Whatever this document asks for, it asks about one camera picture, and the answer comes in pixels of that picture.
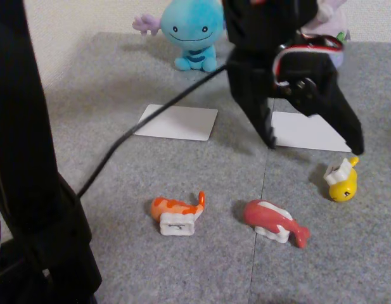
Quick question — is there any orange shrimp sushi figurine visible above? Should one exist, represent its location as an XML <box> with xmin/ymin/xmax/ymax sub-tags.
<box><xmin>150</xmin><ymin>191</ymin><xmax>207</xmax><ymax>237</ymax></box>

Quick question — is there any lavender Goomy plush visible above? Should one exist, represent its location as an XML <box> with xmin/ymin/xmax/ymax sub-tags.
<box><xmin>301</xmin><ymin>0</ymin><xmax>351</xmax><ymax>69</ymax></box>

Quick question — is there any blue Wooper plush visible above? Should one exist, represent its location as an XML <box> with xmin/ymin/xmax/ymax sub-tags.
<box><xmin>132</xmin><ymin>0</ymin><xmax>226</xmax><ymax>73</ymax></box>

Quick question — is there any red white black servo wire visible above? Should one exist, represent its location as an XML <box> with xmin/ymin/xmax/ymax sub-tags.
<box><xmin>272</xmin><ymin>31</ymin><xmax>345</xmax><ymax>92</ymax></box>

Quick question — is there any white rectangular card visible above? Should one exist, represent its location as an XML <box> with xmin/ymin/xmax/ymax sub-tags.
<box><xmin>271</xmin><ymin>110</ymin><xmax>353</xmax><ymax>153</ymax></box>
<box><xmin>133</xmin><ymin>104</ymin><xmax>219</xmax><ymax>141</ymax></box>

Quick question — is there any black cable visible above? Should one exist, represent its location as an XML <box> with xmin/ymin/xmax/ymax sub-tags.
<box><xmin>76</xmin><ymin>61</ymin><xmax>230</xmax><ymax>196</ymax></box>

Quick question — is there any grey felt mat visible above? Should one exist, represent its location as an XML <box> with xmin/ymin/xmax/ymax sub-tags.
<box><xmin>248</xmin><ymin>41</ymin><xmax>391</xmax><ymax>304</ymax></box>
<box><xmin>42</xmin><ymin>31</ymin><xmax>280</xmax><ymax>304</ymax></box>

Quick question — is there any red tuna sushi figurine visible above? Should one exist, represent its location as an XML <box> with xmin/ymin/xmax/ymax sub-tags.
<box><xmin>242</xmin><ymin>198</ymin><xmax>311</xmax><ymax>250</ymax></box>

